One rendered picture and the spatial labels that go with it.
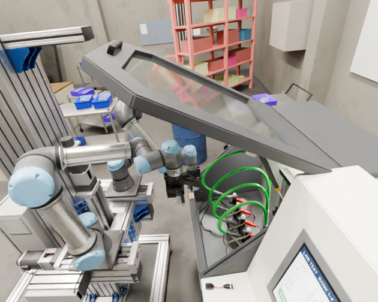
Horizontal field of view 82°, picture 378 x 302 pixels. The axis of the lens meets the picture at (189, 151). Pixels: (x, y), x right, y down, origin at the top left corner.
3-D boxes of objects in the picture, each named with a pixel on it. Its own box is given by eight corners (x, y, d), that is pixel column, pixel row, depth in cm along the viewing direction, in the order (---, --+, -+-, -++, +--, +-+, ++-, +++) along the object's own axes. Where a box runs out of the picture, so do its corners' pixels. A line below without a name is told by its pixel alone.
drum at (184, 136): (209, 149, 376) (207, 106, 334) (204, 168, 334) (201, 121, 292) (180, 148, 388) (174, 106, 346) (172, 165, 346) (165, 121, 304)
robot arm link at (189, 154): (185, 143, 135) (198, 145, 132) (186, 157, 141) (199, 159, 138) (179, 150, 129) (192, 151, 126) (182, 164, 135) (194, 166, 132)
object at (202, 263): (189, 204, 168) (187, 188, 160) (195, 202, 169) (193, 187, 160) (201, 289, 116) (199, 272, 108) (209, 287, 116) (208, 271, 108)
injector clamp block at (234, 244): (224, 223, 145) (224, 207, 137) (239, 221, 145) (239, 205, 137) (239, 275, 116) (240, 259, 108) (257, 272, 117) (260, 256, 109)
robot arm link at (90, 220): (102, 223, 116) (93, 205, 109) (105, 242, 105) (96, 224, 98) (78, 232, 112) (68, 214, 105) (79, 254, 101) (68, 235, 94)
